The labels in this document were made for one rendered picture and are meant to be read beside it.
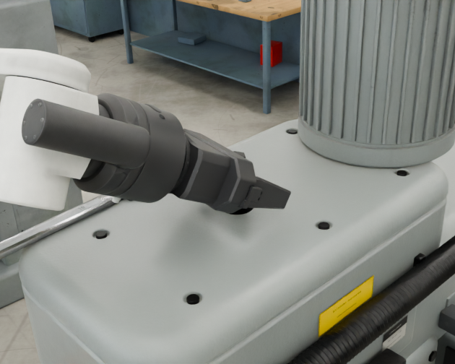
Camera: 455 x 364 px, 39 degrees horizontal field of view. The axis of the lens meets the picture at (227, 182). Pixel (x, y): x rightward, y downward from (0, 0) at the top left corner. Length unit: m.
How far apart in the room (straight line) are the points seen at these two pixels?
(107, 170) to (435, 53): 0.39
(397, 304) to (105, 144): 0.37
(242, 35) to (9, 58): 6.40
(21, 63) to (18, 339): 3.06
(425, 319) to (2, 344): 2.82
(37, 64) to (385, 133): 0.41
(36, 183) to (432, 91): 0.45
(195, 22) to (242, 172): 6.86
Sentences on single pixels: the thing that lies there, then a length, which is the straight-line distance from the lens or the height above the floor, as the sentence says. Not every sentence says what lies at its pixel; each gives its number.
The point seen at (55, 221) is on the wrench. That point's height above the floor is 1.90.
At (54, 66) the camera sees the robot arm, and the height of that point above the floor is 2.09.
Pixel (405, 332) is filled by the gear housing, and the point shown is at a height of 1.67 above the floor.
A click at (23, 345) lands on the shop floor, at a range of 3.49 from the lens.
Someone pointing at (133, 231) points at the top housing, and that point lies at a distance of 0.67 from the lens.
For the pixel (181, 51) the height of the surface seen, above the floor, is 0.23.
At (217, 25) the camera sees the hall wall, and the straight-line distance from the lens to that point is 7.18.
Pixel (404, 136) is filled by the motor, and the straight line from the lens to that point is 0.77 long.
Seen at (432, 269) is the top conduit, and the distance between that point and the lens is 0.77.
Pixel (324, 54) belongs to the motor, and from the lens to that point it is 0.76.
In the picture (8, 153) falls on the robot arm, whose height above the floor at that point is 2.04.
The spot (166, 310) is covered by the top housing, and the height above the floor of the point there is 1.89.
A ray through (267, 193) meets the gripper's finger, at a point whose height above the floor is 1.93.
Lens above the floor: 2.25
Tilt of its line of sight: 29 degrees down
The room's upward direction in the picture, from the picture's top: 2 degrees counter-clockwise
